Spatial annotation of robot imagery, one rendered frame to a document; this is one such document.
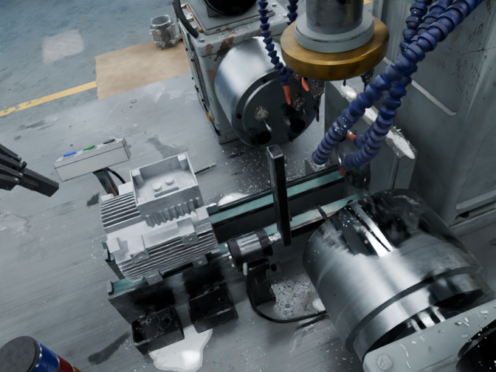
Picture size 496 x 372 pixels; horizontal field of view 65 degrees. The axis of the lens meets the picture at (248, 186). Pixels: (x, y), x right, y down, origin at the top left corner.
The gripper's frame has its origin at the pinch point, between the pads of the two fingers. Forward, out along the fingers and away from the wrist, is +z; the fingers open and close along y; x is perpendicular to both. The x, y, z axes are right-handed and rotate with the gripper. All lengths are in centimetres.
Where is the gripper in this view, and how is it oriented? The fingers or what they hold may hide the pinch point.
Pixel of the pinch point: (38, 182)
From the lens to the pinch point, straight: 84.4
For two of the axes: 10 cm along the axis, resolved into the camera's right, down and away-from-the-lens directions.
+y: -3.1, -6.9, 6.6
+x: -7.5, 6.0, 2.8
